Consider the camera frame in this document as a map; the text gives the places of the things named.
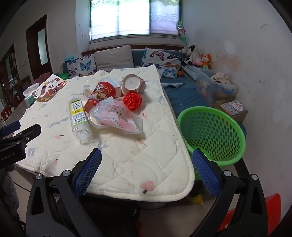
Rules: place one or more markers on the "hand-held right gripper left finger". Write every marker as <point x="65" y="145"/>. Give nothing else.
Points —
<point x="88" y="173"/>

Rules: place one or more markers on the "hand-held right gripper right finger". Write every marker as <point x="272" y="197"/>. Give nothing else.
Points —
<point x="206" y="175"/>

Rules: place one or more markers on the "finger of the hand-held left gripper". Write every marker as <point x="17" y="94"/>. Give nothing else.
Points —
<point x="30" y="133"/>
<point x="10" y="128"/>

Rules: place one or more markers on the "green plastic basket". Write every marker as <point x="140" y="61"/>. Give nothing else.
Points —
<point x="212" y="127"/>

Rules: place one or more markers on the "clear plastic bottle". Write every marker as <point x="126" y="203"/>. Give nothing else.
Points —
<point x="78" y="116"/>

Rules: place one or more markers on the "clear plastic bag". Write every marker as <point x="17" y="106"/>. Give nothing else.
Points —
<point x="118" y="116"/>

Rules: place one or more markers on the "red printed paper cup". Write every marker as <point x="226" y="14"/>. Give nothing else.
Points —
<point x="102" y="91"/>

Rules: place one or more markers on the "red mesh ball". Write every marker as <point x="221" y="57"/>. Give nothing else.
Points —
<point x="131" y="101"/>

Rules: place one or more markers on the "white blue carton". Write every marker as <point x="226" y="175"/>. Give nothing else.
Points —
<point x="117" y="87"/>

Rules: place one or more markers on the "white paper bowl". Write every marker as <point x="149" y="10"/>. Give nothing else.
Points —
<point x="131" y="83"/>

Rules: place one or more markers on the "person's left forearm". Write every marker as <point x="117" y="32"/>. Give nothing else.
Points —
<point x="10" y="189"/>

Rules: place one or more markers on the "small red plastic stool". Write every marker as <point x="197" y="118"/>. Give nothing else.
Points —
<point x="5" y="115"/>

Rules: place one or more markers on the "yellow wrapper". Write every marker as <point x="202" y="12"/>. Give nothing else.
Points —
<point x="197" y="199"/>

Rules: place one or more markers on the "green tissue pack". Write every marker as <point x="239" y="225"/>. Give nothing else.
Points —
<point x="29" y="96"/>

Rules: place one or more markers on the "white quilted blanket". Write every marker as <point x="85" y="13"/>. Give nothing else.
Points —
<point x="127" y="155"/>

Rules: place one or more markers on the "cartoon bear printed bag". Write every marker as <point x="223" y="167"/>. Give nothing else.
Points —
<point x="49" y="88"/>

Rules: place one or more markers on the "wooden cabinet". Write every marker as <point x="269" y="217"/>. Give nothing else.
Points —
<point x="6" y="75"/>

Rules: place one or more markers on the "maroon cloth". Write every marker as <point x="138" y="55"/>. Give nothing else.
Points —
<point x="43" y="78"/>

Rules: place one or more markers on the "green plastic bowl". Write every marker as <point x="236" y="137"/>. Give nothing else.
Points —
<point x="64" y="75"/>

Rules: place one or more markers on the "cardboard box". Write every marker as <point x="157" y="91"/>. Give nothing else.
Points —
<point x="239" y="116"/>

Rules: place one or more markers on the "colourful picture book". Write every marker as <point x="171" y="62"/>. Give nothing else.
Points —
<point x="232" y="108"/>

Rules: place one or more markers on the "blue sofa bed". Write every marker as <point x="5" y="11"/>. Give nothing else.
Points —
<point x="187" y="95"/>

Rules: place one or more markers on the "clear storage bin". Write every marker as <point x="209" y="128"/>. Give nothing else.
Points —
<point x="209" y="91"/>

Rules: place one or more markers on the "butterfly print pillow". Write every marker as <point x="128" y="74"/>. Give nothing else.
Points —
<point x="157" y="57"/>
<point x="168" y="71"/>
<point x="83" y="66"/>

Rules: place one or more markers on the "brown wooden door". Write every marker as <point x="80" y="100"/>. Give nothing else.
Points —
<point x="37" y="47"/>

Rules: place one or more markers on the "grey cloth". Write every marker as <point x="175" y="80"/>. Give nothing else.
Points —
<point x="174" y="85"/>

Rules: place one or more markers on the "patterned folded mat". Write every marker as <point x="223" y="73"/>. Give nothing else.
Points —
<point x="190" y="71"/>

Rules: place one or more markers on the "orange ball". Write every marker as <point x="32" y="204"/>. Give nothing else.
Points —
<point x="180" y="73"/>

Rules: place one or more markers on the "grey pillow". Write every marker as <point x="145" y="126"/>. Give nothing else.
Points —
<point x="113" y="58"/>

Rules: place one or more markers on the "pink plush toy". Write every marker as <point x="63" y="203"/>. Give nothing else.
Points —
<point x="197" y="62"/>

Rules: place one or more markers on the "orange fox plush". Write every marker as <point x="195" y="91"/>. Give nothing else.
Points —
<point x="206" y="60"/>

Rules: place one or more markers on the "black white cow plush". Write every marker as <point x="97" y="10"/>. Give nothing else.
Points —
<point x="192" y="53"/>

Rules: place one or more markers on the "grey plush toy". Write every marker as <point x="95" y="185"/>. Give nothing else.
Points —
<point x="183" y="50"/>

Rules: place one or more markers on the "colourful pinwheel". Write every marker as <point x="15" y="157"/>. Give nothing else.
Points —
<point x="181" y="32"/>

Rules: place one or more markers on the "window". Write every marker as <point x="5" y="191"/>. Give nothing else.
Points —
<point x="134" y="18"/>

